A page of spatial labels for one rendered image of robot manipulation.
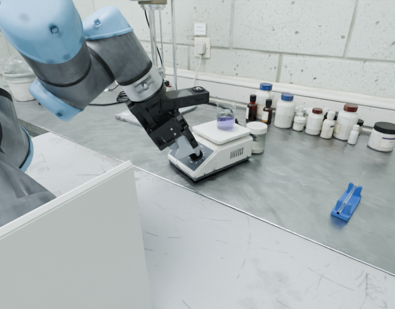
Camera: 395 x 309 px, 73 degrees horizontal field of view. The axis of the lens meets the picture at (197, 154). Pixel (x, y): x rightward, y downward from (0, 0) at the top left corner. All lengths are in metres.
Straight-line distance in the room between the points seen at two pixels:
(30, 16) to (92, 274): 0.25
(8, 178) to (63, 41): 0.15
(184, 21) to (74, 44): 1.06
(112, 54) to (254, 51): 0.82
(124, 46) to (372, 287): 0.54
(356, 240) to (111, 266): 0.44
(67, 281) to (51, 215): 0.07
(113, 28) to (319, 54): 0.82
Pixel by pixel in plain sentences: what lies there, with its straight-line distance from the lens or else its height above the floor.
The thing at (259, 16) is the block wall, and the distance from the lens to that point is 1.19.
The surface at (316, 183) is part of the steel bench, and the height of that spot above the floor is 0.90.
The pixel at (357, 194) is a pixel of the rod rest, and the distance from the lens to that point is 0.69.
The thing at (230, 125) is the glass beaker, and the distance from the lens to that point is 0.71.
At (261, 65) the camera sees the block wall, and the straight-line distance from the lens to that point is 1.19.
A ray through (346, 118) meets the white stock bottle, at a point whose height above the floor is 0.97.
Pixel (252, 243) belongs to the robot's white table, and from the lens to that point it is 0.52.
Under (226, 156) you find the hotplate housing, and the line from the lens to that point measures 0.69.
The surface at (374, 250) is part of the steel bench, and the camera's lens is 0.59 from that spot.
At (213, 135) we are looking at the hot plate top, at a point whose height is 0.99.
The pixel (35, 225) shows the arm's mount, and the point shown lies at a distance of 0.21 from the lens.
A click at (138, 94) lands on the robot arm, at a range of 0.51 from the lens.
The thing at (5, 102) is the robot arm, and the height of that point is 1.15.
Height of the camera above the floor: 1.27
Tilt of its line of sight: 28 degrees down
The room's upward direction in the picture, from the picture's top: straight up
